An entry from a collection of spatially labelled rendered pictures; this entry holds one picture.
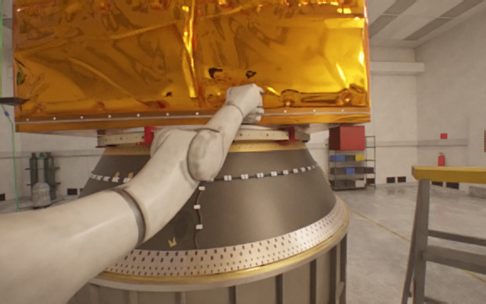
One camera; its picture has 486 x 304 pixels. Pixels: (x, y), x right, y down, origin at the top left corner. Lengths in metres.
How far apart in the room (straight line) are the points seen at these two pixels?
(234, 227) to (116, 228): 0.63
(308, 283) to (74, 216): 0.98
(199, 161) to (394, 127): 8.69
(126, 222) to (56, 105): 1.16
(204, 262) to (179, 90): 0.78
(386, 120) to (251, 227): 8.09
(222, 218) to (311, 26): 1.03
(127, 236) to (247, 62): 0.91
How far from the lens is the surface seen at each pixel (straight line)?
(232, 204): 0.82
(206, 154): 0.28
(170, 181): 0.26
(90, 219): 0.22
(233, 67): 1.01
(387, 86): 8.92
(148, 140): 0.96
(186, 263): 0.81
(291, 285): 0.98
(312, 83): 1.03
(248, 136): 0.91
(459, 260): 1.01
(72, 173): 8.67
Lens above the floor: 1.63
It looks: 1 degrees down
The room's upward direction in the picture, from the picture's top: 2 degrees counter-clockwise
